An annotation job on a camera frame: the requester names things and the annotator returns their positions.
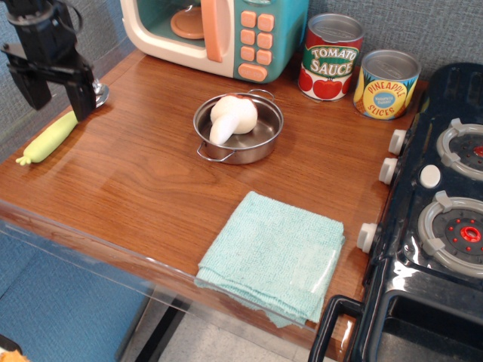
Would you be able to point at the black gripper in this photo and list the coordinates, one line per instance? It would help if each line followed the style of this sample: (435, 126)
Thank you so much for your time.
(46, 51)

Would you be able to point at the spoon with yellow-green handle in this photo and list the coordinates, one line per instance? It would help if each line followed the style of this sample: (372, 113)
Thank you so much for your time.
(48, 140)

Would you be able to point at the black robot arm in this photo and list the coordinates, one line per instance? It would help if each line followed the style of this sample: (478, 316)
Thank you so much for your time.
(37, 7)

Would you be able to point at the light blue cloth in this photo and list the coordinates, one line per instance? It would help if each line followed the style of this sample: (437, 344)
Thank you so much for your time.
(274, 257)

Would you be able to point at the white toy mushroom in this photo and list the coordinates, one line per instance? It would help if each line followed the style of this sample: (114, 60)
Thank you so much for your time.
(232, 114)

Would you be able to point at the teal toy microwave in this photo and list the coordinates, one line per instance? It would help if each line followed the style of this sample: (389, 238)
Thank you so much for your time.
(247, 40)

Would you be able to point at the small steel pan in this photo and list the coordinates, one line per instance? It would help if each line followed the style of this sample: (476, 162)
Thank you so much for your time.
(243, 148)

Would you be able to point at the clear acrylic barrier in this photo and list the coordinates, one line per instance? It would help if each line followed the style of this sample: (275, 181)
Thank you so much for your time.
(126, 198)

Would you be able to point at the orange object at corner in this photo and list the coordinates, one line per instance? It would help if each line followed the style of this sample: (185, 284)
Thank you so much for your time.
(11, 351)

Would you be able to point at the tomato sauce can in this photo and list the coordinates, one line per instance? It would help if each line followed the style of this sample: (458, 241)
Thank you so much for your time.
(332, 46)

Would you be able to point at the pineapple slices can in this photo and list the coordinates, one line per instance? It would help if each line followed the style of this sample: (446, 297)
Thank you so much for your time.
(386, 83)

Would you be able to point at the black toy stove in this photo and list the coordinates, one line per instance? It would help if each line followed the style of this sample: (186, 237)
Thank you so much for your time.
(423, 283)

